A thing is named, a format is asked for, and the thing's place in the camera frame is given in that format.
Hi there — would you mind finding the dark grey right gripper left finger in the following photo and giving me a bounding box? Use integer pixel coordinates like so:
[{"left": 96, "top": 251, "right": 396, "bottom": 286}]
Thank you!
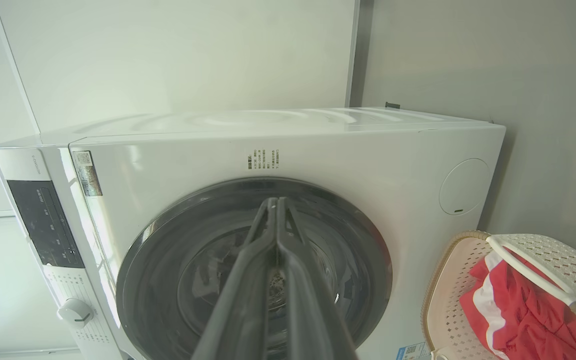
[{"left": 191, "top": 197, "right": 281, "bottom": 360}]

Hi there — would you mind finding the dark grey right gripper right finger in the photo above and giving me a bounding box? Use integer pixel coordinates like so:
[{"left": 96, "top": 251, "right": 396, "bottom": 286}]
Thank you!
[{"left": 275, "top": 197, "right": 359, "bottom": 360}]

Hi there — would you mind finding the cream perforated laundry basket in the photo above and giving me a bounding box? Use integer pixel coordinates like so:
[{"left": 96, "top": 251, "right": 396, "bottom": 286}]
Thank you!
[{"left": 421, "top": 230, "right": 576, "bottom": 360}]

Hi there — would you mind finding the dark round washing machine door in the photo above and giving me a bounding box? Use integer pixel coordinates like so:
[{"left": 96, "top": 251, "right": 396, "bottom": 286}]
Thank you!
[{"left": 116, "top": 177, "right": 394, "bottom": 360}]

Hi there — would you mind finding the blue QR code sticker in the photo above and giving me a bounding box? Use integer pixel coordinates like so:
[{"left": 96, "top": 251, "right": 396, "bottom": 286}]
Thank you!
[{"left": 397, "top": 342, "right": 431, "bottom": 360}]

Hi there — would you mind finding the black printed text label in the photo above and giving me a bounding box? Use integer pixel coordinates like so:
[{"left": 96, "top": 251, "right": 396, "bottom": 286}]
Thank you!
[{"left": 245, "top": 148, "right": 281, "bottom": 171}]

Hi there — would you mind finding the white front-load washing machine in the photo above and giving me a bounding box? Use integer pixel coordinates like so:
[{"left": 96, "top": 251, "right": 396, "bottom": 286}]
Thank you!
[{"left": 0, "top": 106, "right": 507, "bottom": 360}]

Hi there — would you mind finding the white washer dial knob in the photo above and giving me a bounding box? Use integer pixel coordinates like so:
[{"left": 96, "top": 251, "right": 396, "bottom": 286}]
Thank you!
[{"left": 57, "top": 298, "right": 94, "bottom": 329}]

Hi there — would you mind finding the silver foil sticker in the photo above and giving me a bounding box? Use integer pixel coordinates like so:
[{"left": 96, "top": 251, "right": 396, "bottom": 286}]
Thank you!
[{"left": 72, "top": 151, "right": 104, "bottom": 197}]

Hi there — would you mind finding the round white filter cover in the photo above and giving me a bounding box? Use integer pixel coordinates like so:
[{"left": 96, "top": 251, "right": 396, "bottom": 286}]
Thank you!
[{"left": 439, "top": 158, "right": 491, "bottom": 216}]

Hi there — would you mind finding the red and white garment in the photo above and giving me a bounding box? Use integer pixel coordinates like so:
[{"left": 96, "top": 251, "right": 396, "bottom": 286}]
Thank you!
[{"left": 459, "top": 250, "right": 576, "bottom": 360}]

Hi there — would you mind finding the black washer control panel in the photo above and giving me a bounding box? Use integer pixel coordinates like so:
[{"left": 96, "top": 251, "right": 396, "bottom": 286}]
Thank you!
[{"left": 7, "top": 180, "right": 85, "bottom": 269}]

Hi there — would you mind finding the grey wall trim strip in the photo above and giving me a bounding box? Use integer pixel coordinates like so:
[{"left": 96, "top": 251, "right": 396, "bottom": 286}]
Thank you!
[{"left": 345, "top": 0, "right": 375, "bottom": 108}]

